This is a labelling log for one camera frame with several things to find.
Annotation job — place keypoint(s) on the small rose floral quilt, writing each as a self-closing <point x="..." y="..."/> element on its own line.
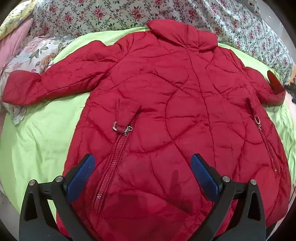
<point x="231" y="21"/>

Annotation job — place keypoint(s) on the yellow floral pillow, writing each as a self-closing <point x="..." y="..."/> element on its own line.
<point x="16" y="17"/>

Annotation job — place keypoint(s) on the pink pillow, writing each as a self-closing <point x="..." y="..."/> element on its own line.
<point x="11" y="43"/>

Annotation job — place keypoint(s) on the red quilted puffer jacket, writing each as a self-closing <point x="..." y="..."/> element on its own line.
<point x="156" y="98"/>

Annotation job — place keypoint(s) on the light green bed sheet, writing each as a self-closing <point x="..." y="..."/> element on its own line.
<point x="37" y="147"/>

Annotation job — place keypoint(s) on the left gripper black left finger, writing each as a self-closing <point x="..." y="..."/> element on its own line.
<point x="37" y="221"/>

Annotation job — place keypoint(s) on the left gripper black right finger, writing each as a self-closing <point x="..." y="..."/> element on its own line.
<point x="248" y="220"/>

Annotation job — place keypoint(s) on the blue cherry print pillow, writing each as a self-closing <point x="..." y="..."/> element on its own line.
<point x="252" y="6"/>

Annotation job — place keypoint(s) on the large floral pastel pillow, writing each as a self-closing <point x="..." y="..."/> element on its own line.
<point x="35" y="56"/>

